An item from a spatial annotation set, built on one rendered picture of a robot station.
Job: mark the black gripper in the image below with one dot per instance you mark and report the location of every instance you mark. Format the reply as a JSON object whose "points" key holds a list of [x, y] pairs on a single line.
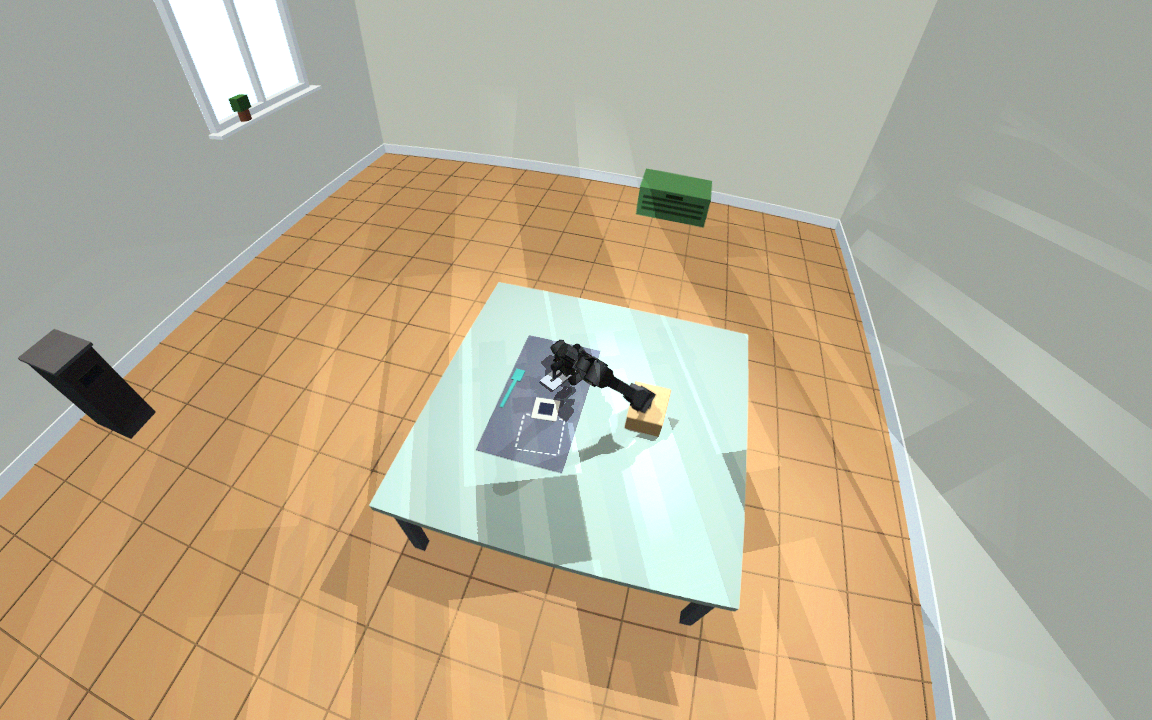
{"points": [[567, 368]]}

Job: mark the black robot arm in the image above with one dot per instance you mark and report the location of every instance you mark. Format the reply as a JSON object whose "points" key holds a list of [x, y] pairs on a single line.
{"points": [[596, 373]]}

